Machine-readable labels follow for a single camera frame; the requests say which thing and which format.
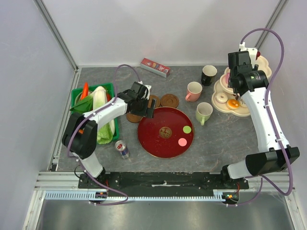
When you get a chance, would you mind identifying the brown coaster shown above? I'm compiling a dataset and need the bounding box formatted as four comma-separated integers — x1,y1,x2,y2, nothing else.
148,95,160,108
160,94,179,108
126,113,142,123

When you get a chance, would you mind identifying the pink swirl cake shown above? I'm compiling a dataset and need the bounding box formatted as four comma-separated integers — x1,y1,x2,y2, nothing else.
225,73,230,84

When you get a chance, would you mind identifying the dark red round tray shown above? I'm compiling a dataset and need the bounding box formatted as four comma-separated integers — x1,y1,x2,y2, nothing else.
137,107,195,159

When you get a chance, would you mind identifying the orange glazed donut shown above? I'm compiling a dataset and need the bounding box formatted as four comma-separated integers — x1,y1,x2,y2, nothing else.
226,99,240,110

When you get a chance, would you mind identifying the white ring donut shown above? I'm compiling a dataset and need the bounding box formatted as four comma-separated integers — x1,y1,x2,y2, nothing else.
215,92,228,104

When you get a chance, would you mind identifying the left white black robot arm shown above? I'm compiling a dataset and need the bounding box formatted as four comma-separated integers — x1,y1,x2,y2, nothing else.
62,81,156,188

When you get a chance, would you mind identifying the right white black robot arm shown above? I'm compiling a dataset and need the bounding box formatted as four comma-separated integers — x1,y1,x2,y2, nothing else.
219,51,300,189

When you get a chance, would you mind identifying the cream three tier stand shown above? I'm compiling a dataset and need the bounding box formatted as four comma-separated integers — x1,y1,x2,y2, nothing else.
211,50,272,117

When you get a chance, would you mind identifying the black mug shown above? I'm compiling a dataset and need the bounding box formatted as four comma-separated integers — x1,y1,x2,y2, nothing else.
201,65,217,86

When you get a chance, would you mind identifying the red snack box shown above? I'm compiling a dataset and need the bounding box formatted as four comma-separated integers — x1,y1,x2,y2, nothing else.
140,58,170,78

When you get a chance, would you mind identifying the green macaron lower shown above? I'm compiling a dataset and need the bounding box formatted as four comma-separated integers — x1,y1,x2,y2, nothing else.
183,126,192,134

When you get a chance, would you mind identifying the pink macaron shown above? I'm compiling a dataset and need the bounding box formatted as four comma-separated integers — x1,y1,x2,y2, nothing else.
178,138,188,147

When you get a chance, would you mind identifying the toy napa cabbage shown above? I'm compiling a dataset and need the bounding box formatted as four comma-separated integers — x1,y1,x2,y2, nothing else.
70,86,115,145

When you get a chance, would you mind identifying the energy drink can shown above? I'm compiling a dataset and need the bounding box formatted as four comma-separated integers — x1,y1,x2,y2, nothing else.
115,140,130,159

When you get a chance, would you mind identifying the pink mug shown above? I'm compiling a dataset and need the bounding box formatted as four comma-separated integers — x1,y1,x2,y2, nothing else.
185,81,202,102

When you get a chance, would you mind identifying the green mug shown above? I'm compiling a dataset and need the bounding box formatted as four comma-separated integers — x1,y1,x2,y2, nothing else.
196,102,213,126

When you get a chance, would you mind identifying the toy orange carrot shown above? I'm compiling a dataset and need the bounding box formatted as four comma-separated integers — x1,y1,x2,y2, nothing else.
80,82,89,100

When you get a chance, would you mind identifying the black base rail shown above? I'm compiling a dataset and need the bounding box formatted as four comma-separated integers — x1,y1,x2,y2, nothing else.
78,172,249,193

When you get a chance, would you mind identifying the white cable duct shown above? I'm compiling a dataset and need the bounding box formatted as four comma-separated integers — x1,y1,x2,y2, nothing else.
45,191,238,203

